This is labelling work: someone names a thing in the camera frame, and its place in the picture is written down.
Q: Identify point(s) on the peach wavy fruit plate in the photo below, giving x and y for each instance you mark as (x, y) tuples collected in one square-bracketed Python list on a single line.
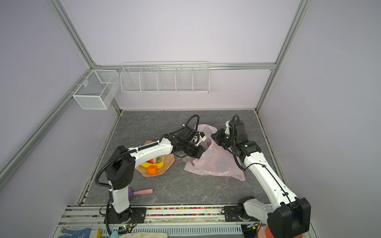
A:
[(163, 166)]

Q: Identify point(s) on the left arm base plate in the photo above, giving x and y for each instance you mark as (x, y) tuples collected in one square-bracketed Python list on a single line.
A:
[(138, 214)]

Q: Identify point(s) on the lower yellow banana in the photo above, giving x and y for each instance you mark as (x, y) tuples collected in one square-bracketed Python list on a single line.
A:
[(159, 164)]

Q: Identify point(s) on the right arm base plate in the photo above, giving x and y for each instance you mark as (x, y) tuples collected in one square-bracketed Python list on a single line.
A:
[(232, 214)]

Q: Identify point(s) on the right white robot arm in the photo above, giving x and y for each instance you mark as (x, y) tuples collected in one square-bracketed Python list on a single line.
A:
[(287, 216)]

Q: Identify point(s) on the purple pink scoop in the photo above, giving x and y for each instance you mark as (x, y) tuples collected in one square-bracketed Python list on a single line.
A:
[(133, 193)]

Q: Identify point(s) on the pink plastic bag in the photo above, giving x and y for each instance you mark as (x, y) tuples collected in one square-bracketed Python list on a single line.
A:
[(215, 161)]

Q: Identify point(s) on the orange tangerine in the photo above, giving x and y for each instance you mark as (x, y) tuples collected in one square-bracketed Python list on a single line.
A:
[(152, 170)]

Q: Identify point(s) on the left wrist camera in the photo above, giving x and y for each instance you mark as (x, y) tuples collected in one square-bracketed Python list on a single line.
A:
[(192, 136)]

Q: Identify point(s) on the orange glove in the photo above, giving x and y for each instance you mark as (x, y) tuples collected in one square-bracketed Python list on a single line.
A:
[(264, 232)]

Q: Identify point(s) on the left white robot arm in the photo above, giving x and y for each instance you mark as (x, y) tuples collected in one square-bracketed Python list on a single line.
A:
[(117, 174)]

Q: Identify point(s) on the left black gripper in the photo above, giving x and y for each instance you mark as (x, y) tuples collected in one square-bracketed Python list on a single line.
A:
[(200, 150)]

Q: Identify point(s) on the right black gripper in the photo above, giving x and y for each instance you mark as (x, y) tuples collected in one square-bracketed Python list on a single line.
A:
[(217, 136)]

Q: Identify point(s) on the small white mesh basket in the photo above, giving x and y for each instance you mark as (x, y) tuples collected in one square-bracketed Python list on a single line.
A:
[(98, 90)]

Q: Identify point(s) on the long white wire basket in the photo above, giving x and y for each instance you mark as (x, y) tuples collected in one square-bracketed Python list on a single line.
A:
[(165, 77)]

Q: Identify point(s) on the blue white cloth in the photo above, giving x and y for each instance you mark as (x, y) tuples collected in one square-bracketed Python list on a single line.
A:
[(75, 233)]

